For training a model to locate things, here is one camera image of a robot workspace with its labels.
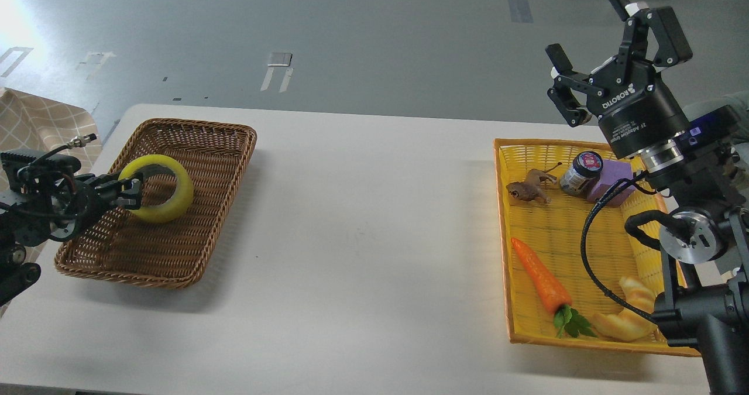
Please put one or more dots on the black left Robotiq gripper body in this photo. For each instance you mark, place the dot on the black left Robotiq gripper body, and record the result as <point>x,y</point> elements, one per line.
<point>88,204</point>

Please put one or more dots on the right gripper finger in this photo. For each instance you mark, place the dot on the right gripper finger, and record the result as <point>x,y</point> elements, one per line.
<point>567,81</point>
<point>653,36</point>

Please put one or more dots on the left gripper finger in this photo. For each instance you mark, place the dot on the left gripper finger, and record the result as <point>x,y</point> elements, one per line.
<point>109,199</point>
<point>115,182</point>

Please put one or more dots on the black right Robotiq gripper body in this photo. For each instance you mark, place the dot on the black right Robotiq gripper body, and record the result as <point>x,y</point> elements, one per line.
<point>636,112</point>

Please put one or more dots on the yellow tape roll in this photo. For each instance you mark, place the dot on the yellow tape roll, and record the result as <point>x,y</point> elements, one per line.
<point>166,188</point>

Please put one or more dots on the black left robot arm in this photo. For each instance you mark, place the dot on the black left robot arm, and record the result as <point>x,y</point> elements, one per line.
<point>49,200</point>

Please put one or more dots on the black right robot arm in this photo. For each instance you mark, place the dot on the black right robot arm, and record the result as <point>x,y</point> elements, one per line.
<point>703,243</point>

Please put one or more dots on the brown wicker basket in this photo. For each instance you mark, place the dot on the brown wicker basket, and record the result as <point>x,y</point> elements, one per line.
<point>122,248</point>

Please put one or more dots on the purple foam block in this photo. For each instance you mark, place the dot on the purple foam block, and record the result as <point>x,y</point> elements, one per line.
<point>612,171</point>

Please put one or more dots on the small dark jar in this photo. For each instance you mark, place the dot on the small dark jar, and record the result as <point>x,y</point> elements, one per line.
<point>586,167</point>

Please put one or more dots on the brown toy animal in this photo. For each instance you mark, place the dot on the brown toy animal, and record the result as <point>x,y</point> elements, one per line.
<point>529,189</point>

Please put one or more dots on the beige checkered cloth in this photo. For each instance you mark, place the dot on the beige checkered cloth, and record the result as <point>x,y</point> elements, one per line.
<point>30,121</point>

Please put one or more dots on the orange toy carrot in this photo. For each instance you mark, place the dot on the orange toy carrot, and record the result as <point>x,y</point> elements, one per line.
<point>553,295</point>

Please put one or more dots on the toy croissant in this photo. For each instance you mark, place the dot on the toy croissant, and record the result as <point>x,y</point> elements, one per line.
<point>627,325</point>

